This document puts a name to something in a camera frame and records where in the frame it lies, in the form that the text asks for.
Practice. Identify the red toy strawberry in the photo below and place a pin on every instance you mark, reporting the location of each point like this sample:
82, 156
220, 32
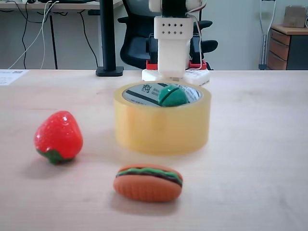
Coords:
57, 134

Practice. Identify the wooden drawer cabinet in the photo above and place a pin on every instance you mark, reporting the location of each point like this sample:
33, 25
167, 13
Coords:
276, 48

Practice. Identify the green toy cucumber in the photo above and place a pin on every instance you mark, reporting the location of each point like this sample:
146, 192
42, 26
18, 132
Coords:
173, 97

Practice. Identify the white printed paper sheet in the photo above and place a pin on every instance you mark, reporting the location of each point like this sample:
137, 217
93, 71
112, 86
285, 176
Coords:
9, 77

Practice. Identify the grey metal crutch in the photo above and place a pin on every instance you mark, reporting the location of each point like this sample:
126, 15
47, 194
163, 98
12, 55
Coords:
264, 48

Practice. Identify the yellow packing tape roll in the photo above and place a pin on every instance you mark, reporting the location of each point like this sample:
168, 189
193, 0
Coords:
161, 127

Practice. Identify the white background desk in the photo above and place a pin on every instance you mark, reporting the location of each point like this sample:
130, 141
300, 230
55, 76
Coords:
72, 6

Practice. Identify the white perforated base plate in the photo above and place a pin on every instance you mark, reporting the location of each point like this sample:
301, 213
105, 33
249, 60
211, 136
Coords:
149, 74

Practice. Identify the toy hamburger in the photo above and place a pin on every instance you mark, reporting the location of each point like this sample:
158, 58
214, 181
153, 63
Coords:
144, 190

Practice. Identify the brown cardboard box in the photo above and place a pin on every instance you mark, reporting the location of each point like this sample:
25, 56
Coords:
293, 16

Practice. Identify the black table clamp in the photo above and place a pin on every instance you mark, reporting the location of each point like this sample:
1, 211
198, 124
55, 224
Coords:
195, 50
151, 48

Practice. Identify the black monitor stand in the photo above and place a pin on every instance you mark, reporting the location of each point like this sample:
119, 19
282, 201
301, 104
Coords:
107, 36

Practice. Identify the black office chair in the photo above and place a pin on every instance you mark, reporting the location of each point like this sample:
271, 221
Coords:
137, 48

